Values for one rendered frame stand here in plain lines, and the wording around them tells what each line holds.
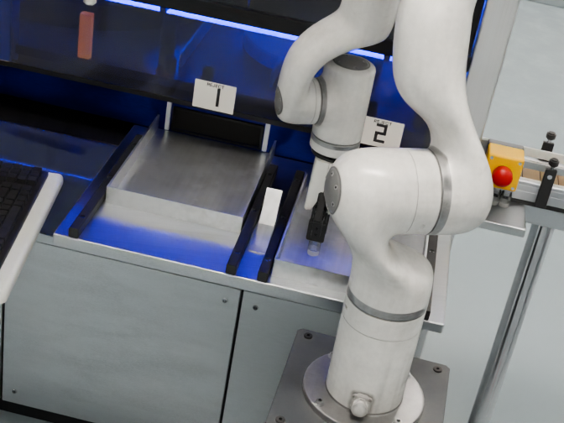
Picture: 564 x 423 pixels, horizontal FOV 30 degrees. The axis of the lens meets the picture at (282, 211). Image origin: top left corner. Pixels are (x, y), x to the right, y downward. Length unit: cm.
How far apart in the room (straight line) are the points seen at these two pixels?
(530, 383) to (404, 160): 194
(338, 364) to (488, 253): 230
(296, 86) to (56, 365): 119
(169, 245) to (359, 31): 54
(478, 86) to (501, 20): 14
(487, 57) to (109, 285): 99
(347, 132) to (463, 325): 178
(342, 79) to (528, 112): 347
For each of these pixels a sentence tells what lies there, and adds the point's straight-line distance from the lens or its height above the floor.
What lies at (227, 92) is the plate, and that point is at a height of 104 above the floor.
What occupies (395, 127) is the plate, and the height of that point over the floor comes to 104.
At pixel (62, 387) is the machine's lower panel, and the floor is 18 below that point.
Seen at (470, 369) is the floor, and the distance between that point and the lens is 325.
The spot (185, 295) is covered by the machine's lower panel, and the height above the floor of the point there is 53.
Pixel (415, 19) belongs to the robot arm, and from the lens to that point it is 139.
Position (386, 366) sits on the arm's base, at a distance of 155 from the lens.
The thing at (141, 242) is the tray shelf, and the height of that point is 88.
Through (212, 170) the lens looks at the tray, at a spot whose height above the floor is 88.
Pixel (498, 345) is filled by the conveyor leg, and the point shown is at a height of 49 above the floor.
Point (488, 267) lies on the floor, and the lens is 377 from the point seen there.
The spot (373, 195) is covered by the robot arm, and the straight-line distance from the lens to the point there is 138.
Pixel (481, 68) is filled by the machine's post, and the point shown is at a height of 120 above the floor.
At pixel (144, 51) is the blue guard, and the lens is 213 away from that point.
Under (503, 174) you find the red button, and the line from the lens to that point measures 208.
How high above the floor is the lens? 190
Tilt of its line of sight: 30 degrees down
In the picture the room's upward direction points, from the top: 10 degrees clockwise
